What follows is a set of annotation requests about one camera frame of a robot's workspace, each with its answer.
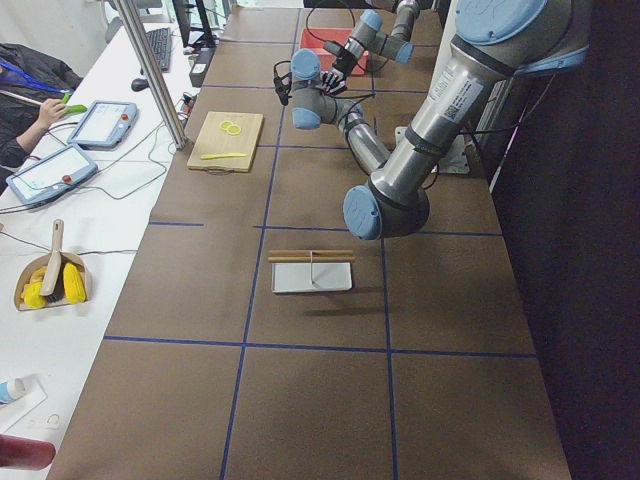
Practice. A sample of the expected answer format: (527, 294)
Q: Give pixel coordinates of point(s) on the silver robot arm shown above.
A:
(367, 36)
(493, 41)

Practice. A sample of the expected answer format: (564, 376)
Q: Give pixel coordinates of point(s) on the person hand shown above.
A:
(50, 111)

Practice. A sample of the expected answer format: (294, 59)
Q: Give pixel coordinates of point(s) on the pink plastic bin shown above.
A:
(314, 39)

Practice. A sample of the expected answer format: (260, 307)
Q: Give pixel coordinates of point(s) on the lemon slice far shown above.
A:
(225, 124)

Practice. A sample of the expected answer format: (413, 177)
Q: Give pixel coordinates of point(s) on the black adapter box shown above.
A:
(200, 66)

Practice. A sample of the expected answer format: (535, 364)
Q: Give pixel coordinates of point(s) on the yellow plastic knife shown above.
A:
(222, 155)

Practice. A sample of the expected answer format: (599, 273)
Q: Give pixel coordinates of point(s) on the bamboo cutting board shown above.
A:
(212, 140)

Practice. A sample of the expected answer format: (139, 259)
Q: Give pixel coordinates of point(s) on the black keyboard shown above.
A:
(160, 41)

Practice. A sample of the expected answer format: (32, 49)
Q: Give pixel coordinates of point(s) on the black computer mouse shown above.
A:
(139, 84)

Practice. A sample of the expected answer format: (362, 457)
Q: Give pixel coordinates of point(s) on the wooden rack rod front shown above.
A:
(310, 260)

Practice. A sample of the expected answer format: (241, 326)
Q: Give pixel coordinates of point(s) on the teach pendant far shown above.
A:
(104, 125)

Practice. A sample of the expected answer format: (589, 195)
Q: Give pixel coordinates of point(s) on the teach pendant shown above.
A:
(104, 125)
(53, 176)

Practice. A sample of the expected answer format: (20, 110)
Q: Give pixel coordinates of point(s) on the white rectangular tray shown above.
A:
(294, 278)

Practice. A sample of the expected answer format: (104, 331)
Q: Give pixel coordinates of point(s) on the green plastic toy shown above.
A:
(72, 109)

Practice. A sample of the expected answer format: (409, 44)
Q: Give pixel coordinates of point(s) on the teach pendant near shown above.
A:
(53, 176)

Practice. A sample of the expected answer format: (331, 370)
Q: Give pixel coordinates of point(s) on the person dark jacket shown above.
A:
(28, 78)

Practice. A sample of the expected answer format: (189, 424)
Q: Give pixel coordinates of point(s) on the yellow toy corn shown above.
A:
(31, 293)
(73, 283)

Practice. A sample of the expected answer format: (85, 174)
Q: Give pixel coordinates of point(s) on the beige dustpan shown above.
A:
(42, 261)

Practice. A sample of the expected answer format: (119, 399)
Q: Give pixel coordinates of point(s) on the beige hand brush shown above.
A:
(54, 265)

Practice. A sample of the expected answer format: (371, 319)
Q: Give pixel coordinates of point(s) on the red cylinder bottle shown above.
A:
(26, 454)

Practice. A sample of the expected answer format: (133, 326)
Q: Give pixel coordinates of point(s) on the aluminium frame post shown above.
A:
(143, 50)

